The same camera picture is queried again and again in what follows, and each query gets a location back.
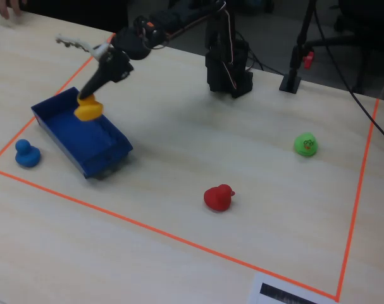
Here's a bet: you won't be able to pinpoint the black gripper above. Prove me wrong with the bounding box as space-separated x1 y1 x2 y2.
78 47 135 100

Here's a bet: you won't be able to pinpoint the yellow rubber duck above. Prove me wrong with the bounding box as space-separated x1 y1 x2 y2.
73 94 104 122

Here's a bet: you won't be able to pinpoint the blue open box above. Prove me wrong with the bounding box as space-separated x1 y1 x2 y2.
30 87 134 180

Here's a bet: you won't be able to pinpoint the blue rubber duck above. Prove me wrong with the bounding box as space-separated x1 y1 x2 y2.
14 139 42 168

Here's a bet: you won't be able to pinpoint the red rubber duck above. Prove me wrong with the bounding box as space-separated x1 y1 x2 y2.
203 184 237 212

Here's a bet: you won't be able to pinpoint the green rubber duck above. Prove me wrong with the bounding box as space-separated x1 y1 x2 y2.
293 132 319 158

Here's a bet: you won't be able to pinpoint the bystander bare hand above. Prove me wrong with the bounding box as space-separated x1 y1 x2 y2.
0 0 23 19

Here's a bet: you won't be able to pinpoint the orange tape strip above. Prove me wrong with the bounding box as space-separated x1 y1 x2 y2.
335 98 380 301
0 166 340 301
0 33 116 168

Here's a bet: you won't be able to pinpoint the red clamp knob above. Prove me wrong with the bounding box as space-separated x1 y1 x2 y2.
303 51 316 70

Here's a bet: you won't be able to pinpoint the white paper with black bar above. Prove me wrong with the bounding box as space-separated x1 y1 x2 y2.
246 272 338 304

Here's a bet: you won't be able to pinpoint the black office chair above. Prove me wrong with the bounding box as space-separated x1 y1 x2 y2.
305 0 384 96

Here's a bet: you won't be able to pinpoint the thin black cable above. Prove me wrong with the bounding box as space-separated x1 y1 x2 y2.
247 50 286 76

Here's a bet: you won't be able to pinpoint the black camera stand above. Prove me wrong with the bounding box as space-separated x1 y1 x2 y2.
279 0 319 94

